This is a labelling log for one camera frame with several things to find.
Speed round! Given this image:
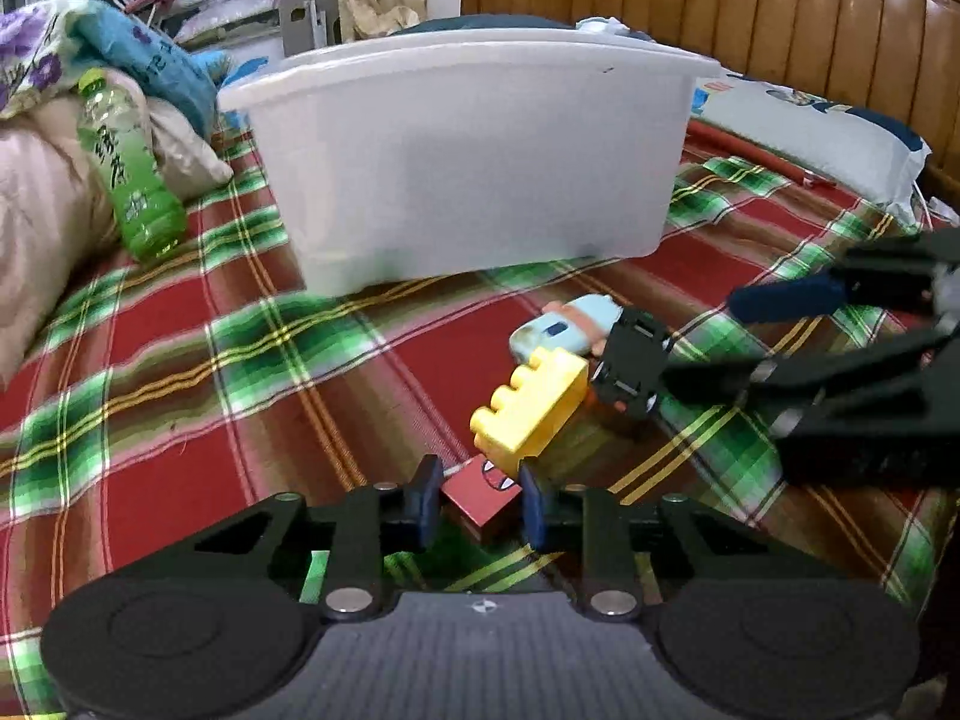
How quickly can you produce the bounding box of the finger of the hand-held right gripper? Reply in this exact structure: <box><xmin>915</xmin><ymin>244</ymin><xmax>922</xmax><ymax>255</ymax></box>
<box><xmin>664</xmin><ymin>334</ymin><xmax>960</xmax><ymax>440</ymax></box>
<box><xmin>729</xmin><ymin>229</ymin><xmax>960</xmax><ymax>328</ymax></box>

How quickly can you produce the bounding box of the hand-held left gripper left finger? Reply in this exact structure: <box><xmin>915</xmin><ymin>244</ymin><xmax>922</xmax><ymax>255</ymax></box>
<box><xmin>191</xmin><ymin>454</ymin><xmax>445</xmax><ymax>622</ymax></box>

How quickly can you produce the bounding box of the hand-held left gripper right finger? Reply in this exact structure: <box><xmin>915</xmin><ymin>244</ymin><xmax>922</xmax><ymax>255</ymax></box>
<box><xmin>519</xmin><ymin>465</ymin><xmax>788</xmax><ymax>622</ymax></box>

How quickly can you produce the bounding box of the red printed cube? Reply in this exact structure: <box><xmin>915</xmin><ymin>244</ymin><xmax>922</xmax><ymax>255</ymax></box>
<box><xmin>441</xmin><ymin>456</ymin><xmax>523</xmax><ymax>545</ymax></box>

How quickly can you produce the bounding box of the yellow building brick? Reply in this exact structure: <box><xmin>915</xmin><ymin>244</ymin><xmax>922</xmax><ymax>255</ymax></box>
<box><xmin>470</xmin><ymin>349</ymin><xmax>590</xmax><ymax>476</ymax></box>

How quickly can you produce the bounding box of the black toy car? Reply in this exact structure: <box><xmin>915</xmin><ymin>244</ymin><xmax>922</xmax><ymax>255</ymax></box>
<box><xmin>589</xmin><ymin>307</ymin><xmax>674</xmax><ymax>422</ymax></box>

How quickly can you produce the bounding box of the white plastic container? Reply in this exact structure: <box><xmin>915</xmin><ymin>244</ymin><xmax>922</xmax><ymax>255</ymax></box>
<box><xmin>216</xmin><ymin>28</ymin><xmax>723</xmax><ymax>296</ymax></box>

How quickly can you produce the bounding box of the red rod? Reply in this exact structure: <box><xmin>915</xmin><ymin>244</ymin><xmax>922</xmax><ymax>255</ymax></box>
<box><xmin>685</xmin><ymin>118</ymin><xmax>838</xmax><ymax>190</ymax></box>

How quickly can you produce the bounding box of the white printed pillow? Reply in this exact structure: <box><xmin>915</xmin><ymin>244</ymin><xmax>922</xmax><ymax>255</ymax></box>
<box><xmin>690</xmin><ymin>73</ymin><xmax>935</xmax><ymax>230</ymax></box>

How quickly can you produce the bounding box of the light blue toy figure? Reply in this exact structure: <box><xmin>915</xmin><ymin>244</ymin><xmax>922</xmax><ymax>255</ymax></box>
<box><xmin>510</xmin><ymin>294</ymin><xmax>625</xmax><ymax>365</ymax></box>

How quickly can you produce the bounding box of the red green plaid bedsheet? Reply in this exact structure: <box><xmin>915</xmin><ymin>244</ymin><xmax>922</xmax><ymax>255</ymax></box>
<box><xmin>0</xmin><ymin>116</ymin><xmax>960</xmax><ymax>720</ymax></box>

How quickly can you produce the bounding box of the wooden headboard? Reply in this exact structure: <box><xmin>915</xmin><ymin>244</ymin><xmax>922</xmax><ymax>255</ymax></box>
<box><xmin>459</xmin><ymin>0</ymin><xmax>960</xmax><ymax>205</ymax></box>

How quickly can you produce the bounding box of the dark blue pillow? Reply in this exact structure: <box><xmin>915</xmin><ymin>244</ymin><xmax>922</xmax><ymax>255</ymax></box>
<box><xmin>390</xmin><ymin>13</ymin><xmax>601</xmax><ymax>36</ymax></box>

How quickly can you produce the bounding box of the green tea bottle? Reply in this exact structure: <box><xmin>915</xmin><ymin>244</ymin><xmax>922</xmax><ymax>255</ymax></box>
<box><xmin>75</xmin><ymin>67</ymin><xmax>189</xmax><ymax>260</ymax></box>

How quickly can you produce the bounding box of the pink quilt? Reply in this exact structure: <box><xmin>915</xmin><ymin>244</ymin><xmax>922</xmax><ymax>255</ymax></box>
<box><xmin>0</xmin><ymin>81</ymin><xmax>235</xmax><ymax>392</ymax></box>

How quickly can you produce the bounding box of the grey cardboard box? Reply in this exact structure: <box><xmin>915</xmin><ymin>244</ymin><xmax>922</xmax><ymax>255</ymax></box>
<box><xmin>279</xmin><ymin>0</ymin><xmax>343</xmax><ymax>58</ymax></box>

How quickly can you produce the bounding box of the blue printed cloth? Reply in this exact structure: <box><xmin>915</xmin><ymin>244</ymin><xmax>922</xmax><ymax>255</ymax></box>
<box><xmin>71</xmin><ymin>11</ymin><xmax>227</xmax><ymax>137</ymax></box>

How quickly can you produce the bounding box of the white bedding pile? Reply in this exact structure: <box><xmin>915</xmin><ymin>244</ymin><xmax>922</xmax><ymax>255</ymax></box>
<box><xmin>172</xmin><ymin>0</ymin><xmax>284</xmax><ymax>47</ymax></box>

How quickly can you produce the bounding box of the purple floral blanket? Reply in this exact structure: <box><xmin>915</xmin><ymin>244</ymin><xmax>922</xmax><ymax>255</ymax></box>
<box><xmin>0</xmin><ymin>0</ymin><xmax>151</xmax><ymax>121</ymax></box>

